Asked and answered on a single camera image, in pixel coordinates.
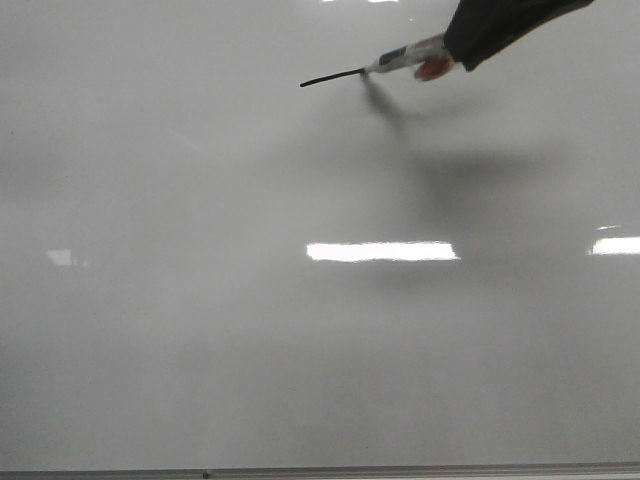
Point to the bare human hand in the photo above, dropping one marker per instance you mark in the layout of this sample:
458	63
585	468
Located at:
434	67

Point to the white whiteboard marker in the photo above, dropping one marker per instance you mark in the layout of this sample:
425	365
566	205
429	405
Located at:
411	55

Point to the dark sleeved forearm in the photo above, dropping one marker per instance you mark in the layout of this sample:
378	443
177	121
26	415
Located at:
480	29

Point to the white whiteboard with aluminium frame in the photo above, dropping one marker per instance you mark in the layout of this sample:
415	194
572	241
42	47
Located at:
217	253

